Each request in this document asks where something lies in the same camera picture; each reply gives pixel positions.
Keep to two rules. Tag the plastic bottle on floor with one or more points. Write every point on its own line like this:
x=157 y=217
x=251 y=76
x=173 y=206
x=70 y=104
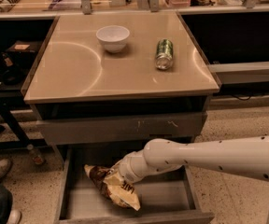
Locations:
x=36 y=155

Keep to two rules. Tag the grey drawer cabinet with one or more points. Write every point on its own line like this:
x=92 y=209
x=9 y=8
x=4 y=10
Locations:
x=76 y=78

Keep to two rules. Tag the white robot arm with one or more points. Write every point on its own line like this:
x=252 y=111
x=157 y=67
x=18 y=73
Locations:
x=245 y=157

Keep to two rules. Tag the brown yellow chip bag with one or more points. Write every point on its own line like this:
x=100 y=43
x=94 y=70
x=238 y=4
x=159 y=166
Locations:
x=126 y=197

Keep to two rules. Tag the open middle drawer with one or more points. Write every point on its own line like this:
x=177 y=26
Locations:
x=165 y=199

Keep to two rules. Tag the green soda can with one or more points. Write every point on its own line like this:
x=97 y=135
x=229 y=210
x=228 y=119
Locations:
x=164 y=54

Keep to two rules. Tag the black bag under desk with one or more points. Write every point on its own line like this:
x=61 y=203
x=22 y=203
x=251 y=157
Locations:
x=18 y=59

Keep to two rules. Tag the closed top drawer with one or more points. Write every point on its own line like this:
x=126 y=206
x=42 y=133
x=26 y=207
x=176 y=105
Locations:
x=123 y=128

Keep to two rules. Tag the white bowl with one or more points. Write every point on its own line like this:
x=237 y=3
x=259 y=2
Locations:
x=113 y=38

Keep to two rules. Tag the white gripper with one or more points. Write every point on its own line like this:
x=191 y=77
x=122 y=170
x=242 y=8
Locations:
x=124 y=173

